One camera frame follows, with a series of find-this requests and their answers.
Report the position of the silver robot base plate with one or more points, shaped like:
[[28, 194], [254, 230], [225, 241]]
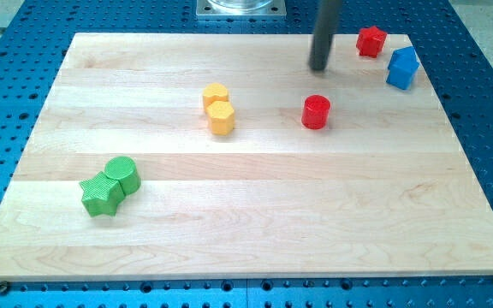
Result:
[[240, 8]]

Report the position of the yellow heart block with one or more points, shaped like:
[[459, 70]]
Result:
[[214, 92]]

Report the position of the blue house-shaped block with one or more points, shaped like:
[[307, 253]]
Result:
[[402, 67]]

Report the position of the green cylinder block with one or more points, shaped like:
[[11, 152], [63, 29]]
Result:
[[124, 170]]

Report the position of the green star block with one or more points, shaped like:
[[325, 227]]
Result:
[[101, 195]]

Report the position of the blue perforated table plate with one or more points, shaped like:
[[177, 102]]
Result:
[[34, 40]]

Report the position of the yellow hexagon block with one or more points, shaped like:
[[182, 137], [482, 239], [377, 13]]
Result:
[[221, 117]]

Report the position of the red cylinder block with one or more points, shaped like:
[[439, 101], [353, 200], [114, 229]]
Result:
[[315, 112]]

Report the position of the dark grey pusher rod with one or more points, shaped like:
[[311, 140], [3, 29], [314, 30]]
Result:
[[326, 25]]

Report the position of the red star block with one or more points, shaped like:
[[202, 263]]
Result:
[[370, 41]]

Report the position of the light wooden board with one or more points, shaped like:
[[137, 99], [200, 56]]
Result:
[[383, 189]]

